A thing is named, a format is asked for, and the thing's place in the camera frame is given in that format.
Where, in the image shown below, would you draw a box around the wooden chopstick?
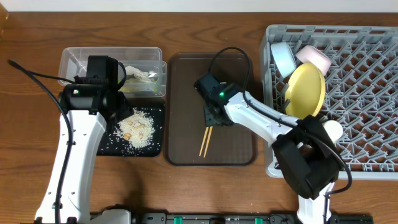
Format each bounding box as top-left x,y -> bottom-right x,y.
199,126 -> 209,156
203,126 -> 213,157

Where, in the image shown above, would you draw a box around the green snack wrapper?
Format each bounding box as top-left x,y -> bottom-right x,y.
120,79 -> 161,93

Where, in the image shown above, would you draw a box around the rice and nut leftovers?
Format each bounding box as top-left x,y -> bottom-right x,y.
103,107 -> 164,157

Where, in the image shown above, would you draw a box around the white tissue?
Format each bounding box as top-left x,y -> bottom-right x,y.
125,66 -> 157,83

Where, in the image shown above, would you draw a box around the light blue bowl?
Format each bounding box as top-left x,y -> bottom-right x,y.
271,42 -> 296,78

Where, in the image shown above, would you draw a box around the yellow plate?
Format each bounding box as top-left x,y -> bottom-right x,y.
284,63 -> 326,119

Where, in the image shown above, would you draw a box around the white bowl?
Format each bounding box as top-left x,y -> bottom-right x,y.
295,45 -> 331,76

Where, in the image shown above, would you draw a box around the white cup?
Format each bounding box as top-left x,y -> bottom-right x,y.
322,120 -> 343,143

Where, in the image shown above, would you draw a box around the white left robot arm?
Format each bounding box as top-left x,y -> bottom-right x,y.
34,84 -> 132,223

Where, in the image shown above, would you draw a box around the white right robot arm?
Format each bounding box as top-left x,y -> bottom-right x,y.
195,82 -> 342,223

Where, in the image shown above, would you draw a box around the black waste tray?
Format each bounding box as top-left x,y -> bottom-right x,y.
97,98 -> 165,157

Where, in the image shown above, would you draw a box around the clear plastic waste bin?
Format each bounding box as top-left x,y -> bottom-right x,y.
58,47 -> 167,98

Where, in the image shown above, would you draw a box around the grey dishwasher rack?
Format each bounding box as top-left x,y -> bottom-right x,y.
260,24 -> 397,180

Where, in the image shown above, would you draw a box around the dark brown serving tray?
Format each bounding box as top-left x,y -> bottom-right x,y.
165,51 -> 257,166

